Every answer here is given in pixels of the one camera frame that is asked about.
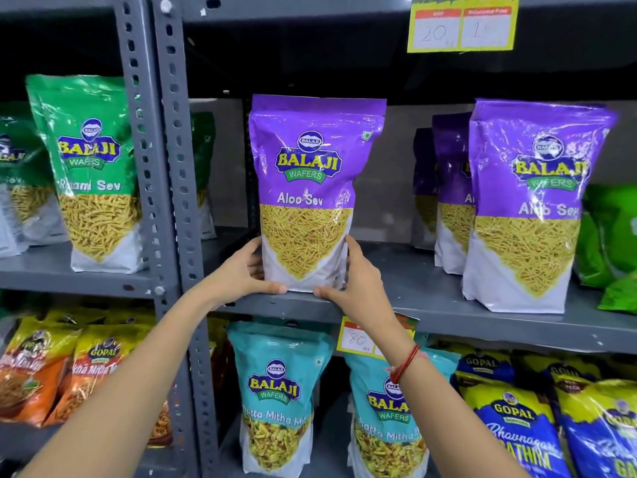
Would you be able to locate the person's left hand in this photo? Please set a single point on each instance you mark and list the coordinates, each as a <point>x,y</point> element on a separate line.
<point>231,278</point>

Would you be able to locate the person's right hand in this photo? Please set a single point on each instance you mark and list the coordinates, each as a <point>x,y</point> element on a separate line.
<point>363,298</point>

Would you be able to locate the person's left thumb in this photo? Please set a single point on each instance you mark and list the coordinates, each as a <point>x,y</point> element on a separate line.
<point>268,288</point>

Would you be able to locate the person's right thumb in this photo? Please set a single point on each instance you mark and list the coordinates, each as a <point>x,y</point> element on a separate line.
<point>329,293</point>

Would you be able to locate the purple snack packet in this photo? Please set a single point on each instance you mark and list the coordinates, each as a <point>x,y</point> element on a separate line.
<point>424,194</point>
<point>453,194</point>
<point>527,194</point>
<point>311,169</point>

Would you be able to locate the person's right forearm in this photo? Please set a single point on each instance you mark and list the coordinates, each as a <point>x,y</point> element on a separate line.
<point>443,423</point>

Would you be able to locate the person's left forearm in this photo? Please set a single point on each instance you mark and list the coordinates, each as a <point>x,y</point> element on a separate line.
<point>124,393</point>

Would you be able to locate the small yellow price tag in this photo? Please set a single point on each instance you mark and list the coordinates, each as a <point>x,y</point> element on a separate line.
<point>356,338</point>

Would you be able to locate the orange yellow snack packet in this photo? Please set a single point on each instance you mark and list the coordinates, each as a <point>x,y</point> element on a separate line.
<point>30,373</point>
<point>94,358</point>
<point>162,425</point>
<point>220,353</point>

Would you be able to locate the teal snack packet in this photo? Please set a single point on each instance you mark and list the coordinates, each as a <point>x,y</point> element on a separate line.
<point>378,428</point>
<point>276,393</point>

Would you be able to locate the grey metal shelving rack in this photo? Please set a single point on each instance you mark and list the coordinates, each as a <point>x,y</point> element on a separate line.
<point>448,303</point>
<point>144,144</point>

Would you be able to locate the blue yellow snack packet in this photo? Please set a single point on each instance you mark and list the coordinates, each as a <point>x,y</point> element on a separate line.
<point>599,428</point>
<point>485,363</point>
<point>517,428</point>
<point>562,367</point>

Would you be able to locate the bright green snack packet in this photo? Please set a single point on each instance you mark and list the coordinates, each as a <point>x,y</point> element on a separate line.
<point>609,233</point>
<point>621,296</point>

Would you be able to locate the large yellow price tag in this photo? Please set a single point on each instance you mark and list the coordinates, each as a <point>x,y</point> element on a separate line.
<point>463,24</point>

